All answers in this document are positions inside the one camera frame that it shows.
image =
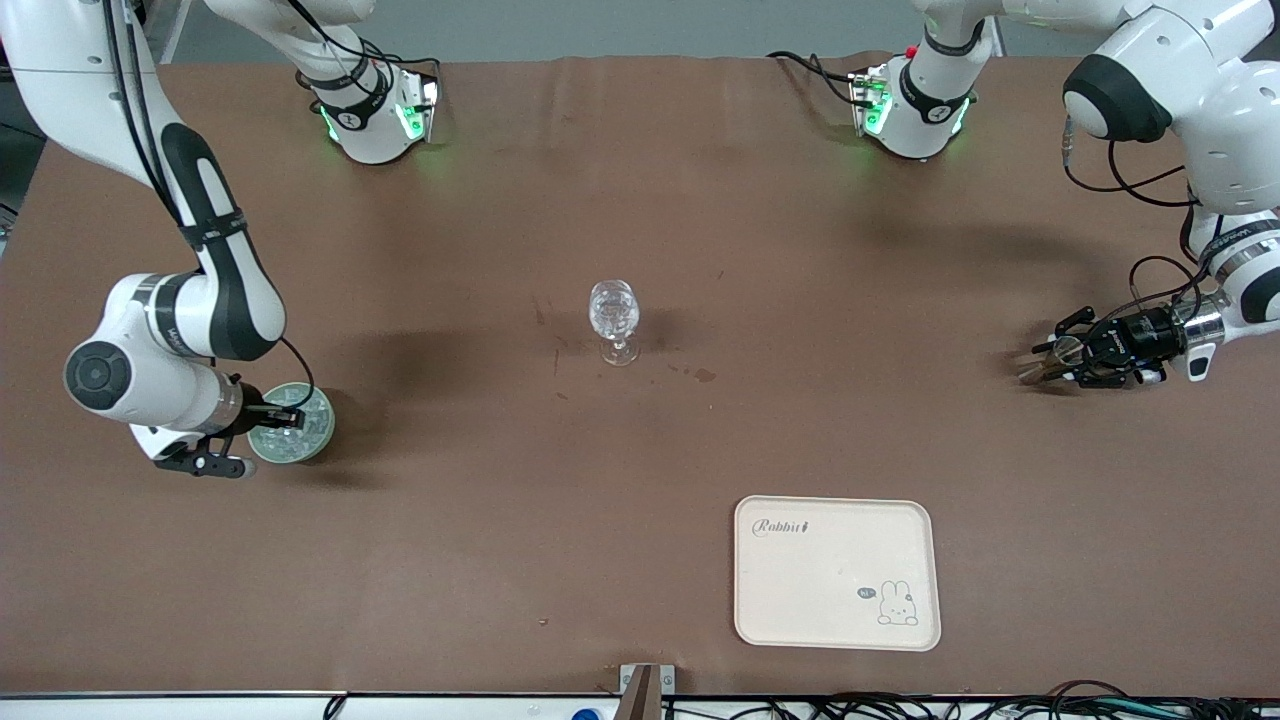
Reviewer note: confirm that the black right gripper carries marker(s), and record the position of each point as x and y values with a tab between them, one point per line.
253	411

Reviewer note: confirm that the clear stemmed wine glass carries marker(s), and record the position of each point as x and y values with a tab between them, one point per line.
612	310

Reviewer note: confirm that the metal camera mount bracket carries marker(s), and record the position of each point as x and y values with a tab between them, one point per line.
630	680

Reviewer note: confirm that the silver metal jigger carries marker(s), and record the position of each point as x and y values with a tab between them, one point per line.
1040	368

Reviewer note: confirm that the green round bowl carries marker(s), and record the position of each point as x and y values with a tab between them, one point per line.
310	445

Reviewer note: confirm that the brown table mat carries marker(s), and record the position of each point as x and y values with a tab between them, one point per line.
500	550

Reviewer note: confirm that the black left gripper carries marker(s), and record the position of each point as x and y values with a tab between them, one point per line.
1138	338

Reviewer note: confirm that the cream rabbit print tray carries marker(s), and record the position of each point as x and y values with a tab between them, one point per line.
820	580

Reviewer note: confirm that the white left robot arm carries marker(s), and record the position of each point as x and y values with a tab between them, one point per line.
1230	110

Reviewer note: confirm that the clear ice cubes heap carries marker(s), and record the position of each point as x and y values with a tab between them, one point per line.
315	425

